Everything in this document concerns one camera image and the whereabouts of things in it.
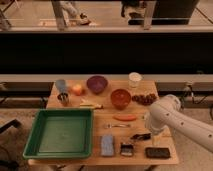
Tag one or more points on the black handled brush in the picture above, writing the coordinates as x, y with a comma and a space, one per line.
127, 148

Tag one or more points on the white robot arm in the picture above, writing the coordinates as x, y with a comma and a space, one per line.
166, 112

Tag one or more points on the purple bowl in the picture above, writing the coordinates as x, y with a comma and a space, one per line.
97, 84

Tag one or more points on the red bowl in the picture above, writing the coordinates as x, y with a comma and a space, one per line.
120, 98

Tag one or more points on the yellow banana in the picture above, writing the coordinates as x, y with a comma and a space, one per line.
90, 104

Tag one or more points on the white paper cup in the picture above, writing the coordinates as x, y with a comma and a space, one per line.
134, 79

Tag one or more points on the red yellow apple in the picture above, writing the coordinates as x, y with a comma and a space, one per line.
77, 89

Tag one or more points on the orange carrot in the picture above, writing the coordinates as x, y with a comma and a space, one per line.
125, 118

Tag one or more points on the bunch of dark grapes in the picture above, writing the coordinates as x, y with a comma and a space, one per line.
144, 99

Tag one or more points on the dark metal cup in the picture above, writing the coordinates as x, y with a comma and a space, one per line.
63, 99

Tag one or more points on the blue plastic cup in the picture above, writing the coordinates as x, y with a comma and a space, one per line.
61, 85

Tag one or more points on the wooden table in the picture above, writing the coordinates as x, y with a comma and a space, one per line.
105, 116

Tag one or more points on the blue sponge near tray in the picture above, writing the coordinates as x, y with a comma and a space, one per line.
107, 145

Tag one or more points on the green plastic tray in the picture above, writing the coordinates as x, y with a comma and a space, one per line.
60, 134

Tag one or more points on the black rectangular sponge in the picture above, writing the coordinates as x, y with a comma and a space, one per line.
160, 153

